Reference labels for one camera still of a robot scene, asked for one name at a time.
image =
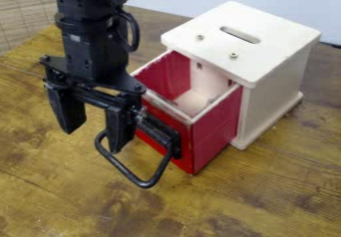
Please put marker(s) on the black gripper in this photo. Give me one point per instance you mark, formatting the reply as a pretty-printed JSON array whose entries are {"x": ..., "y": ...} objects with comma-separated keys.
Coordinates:
[{"x": 89, "y": 76}]

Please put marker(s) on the black metal drawer handle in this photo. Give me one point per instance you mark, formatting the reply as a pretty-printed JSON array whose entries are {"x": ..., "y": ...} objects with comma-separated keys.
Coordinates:
[{"x": 154, "y": 135}]

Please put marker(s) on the red drawer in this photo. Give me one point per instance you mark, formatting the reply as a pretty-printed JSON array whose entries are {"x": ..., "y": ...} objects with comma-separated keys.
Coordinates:
[{"x": 196, "y": 99}]

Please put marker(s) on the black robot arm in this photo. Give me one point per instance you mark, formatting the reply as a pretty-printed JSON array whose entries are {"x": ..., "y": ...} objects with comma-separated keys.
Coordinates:
[{"x": 91, "y": 10}]

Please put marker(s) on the white wooden drawer cabinet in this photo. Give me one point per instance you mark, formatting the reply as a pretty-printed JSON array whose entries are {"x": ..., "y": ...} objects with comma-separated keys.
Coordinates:
[{"x": 261, "y": 50}]

